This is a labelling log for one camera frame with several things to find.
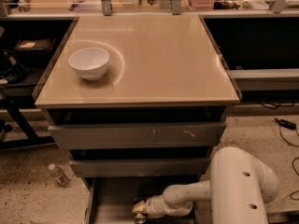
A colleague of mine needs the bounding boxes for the white ceramic bowl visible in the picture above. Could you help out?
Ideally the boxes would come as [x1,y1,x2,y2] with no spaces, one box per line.
[68,48,110,80]

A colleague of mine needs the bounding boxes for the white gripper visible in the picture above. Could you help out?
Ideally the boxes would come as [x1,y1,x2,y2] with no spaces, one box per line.
[132,195,165,218]

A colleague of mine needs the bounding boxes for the black power adapter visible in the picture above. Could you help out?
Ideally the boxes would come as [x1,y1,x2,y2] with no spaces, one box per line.
[275,118,296,131]

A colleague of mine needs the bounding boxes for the grey top drawer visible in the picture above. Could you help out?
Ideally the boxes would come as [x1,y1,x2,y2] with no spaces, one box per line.
[49,122,226,149]

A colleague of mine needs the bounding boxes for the grey drawer cabinet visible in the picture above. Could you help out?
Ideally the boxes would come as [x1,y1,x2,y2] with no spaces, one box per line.
[32,13,243,224]

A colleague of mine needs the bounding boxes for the black cable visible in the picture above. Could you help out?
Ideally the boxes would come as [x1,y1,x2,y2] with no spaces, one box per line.
[258,102,299,202]

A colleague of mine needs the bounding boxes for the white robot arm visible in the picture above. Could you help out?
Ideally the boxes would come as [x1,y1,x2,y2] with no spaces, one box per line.
[132,147,279,224]

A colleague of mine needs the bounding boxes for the grey middle drawer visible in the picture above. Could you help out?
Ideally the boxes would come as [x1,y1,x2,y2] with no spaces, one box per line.
[69,158,210,177]

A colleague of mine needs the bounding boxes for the black metal frame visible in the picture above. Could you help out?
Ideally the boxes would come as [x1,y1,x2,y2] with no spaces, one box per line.
[0,80,54,150]

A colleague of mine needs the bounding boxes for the black case with label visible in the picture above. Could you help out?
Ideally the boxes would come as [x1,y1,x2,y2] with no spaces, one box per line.
[14,38,55,67]

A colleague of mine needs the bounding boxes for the grey open bottom drawer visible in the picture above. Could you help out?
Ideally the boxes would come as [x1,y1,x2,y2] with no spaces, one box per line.
[85,176,194,224]

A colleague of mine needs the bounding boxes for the clear plastic bottle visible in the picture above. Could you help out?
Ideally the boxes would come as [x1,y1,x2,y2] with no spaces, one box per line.
[49,163,68,186]

